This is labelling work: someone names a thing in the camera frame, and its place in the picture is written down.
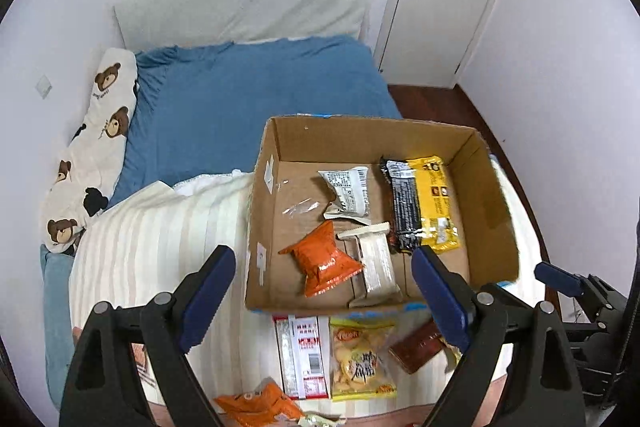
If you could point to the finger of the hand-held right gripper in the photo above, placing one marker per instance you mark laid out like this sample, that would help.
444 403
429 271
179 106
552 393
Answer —
555 277
585 334

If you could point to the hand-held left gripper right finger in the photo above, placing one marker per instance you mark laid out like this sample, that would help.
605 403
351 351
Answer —
440 302

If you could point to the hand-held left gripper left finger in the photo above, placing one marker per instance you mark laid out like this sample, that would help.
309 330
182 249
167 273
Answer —
207 302

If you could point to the brown snack packet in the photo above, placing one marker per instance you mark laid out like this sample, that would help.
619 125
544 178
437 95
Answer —
417 347

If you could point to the yellow cracker packet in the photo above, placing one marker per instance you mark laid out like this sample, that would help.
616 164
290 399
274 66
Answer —
360 357

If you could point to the red white snack packet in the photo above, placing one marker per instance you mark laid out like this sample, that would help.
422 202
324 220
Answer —
300 357

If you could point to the orange snack packet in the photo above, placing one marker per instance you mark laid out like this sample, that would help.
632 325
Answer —
322 262
260 407

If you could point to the pale green snack packet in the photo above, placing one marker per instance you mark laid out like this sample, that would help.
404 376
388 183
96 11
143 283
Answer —
320 421

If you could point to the cardboard box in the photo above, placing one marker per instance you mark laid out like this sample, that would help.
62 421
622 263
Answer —
350 137

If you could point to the cream wafer packet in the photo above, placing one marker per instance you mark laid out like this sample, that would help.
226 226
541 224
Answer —
375 262

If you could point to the striped cream blanket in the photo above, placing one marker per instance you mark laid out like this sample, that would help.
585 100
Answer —
165 237

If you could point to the long yellow snack packet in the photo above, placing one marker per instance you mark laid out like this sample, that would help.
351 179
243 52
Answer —
435 202

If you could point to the black snack packet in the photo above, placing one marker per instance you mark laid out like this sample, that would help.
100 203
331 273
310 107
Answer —
405 207

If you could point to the white lace-edged sheet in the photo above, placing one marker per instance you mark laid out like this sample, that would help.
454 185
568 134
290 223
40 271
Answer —
210 184

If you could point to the grey white snack packet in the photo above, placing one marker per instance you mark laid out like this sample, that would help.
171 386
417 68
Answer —
345 187

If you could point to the bear print pillow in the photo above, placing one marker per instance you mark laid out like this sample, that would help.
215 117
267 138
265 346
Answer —
100 142

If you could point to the blue bed sheet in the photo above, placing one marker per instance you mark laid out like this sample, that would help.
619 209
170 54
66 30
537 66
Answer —
250 82

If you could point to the white pillow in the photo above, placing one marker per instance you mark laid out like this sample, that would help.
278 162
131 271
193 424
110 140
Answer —
240 7

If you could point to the white wall socket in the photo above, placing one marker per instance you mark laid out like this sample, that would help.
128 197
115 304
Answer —
44 86

